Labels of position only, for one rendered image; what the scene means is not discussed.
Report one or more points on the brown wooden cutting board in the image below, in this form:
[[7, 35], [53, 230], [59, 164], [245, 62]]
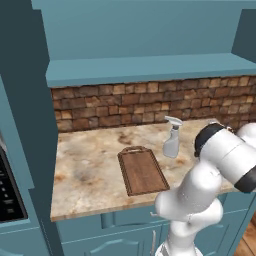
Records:
[[142, 170]]

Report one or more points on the teal wall cabinet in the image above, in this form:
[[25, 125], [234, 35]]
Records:
[[146, 40]]

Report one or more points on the black oven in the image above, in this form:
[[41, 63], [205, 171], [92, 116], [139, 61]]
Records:
[[9, 190]]

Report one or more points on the teal tall cabinet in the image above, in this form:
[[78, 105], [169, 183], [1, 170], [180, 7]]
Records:
[[25, 133]]

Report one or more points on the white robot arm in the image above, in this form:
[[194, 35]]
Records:
[[213, 173]]

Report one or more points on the teal cupboard door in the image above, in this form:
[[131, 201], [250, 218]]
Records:
[[218, 233], [110, 242]]

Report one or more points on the teal drawer front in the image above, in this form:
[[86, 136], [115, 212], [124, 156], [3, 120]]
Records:
[[133, 217]]

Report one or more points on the white spray bottle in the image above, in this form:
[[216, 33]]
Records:
[[172, 143]]

